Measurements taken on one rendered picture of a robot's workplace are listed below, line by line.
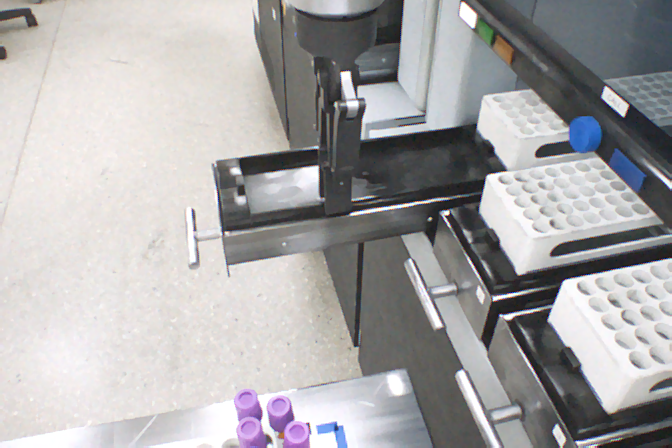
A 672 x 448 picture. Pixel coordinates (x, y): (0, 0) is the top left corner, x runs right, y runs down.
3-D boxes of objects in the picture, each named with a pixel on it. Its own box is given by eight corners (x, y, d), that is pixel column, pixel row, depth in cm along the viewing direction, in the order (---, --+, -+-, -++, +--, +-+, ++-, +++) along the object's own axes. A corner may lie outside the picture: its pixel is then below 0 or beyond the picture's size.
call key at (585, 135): (576, 138, 49) (586, 108, 47) (596, 158, 47) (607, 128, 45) (563, 140, 49) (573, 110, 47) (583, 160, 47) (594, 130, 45)
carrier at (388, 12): (398, 32, 98) (401, -2, 94) (387, 33, 98) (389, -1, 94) (378, 6, 106) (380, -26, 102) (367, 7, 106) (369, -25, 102)
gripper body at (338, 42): (390, 16, 48) (384, 110, 54) (362, -19, 55) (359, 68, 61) (304, 25, 47) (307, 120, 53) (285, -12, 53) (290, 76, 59)
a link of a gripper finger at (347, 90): (350, 46, 53) (366, 66, 49) (350, 97, 56) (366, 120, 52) (325, 48, 53) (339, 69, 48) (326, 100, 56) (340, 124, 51)
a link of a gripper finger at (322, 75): (356, 61, 55) (360, 66, 54) (356, 162, 61) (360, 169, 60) (316, 66, 54) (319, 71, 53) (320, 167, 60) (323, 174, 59)
